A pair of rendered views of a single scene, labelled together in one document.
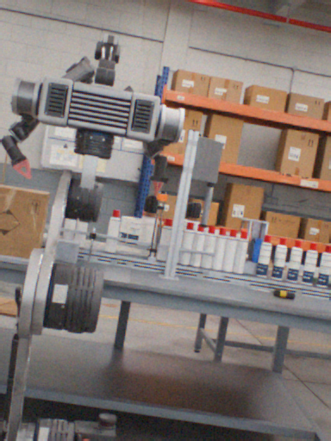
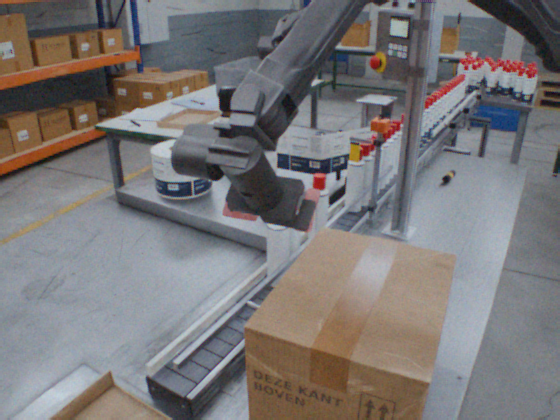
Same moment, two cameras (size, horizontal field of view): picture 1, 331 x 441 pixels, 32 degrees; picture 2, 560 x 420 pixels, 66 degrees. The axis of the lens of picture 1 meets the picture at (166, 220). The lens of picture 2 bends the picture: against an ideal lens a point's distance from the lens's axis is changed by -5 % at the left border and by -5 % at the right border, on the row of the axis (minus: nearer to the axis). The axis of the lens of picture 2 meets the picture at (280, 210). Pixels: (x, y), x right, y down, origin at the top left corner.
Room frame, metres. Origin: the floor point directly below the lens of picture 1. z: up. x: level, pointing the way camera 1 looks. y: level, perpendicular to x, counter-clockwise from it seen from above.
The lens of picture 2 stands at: (2.25, 1.17, 1.51)
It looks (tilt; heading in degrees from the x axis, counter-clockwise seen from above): 26 degrees down; 304
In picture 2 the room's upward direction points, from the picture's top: straight up
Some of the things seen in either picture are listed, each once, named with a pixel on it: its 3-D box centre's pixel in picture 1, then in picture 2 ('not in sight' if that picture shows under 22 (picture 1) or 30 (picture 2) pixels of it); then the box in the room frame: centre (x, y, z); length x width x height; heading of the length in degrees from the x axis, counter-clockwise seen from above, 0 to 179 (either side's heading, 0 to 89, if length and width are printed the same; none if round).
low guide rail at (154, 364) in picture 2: (101, 245); (296, 241); (2.79, 0.29, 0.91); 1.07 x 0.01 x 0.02; 93
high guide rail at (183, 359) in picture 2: (102, 236); (322, 231); (2.72, 0.28, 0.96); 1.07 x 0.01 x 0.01; 93
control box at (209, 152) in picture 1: (202, 159); (406, 44); (2.69, -0.12, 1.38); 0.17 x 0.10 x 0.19; 148
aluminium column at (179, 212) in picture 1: (181, 204); (412, 126); (2.62, -0.05, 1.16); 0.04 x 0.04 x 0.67; 3
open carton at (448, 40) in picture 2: not in sight; (445, 38); (3.96, -5.43, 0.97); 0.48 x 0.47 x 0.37; 101
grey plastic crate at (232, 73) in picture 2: not in sight; (256, 77); (4.33, -1.60, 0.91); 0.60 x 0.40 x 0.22; 102
